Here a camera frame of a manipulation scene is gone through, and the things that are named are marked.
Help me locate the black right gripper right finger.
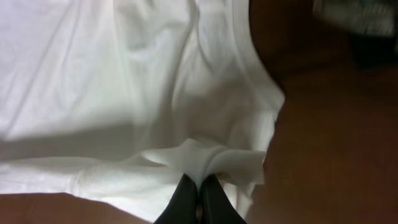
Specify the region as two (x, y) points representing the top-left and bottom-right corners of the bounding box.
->
(199, 175), (246, 224)

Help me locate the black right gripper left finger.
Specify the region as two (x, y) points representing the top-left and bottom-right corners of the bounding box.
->
(154, 174), (197, 224)

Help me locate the white t-shirt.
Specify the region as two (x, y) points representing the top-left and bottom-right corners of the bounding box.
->
(1, 0), (284, 222)

